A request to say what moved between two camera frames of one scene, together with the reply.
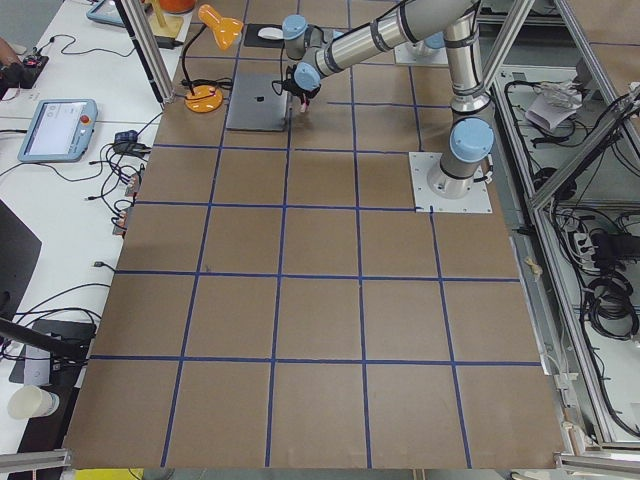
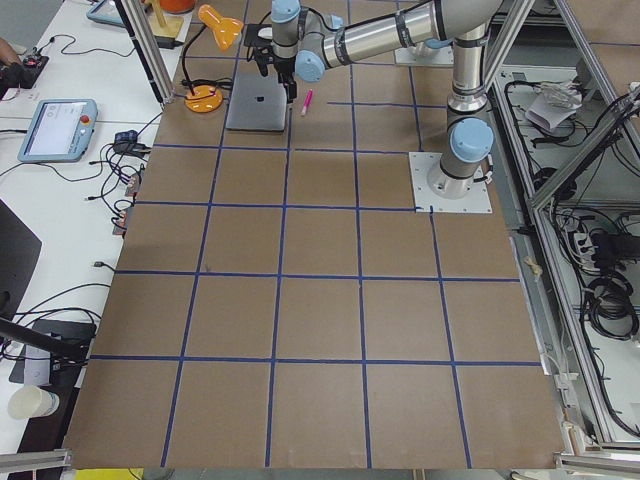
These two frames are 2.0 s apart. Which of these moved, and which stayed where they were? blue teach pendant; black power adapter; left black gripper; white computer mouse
Moved: left black gripper
Stayed: blue teach pendant; white computer mouse; black power adapter
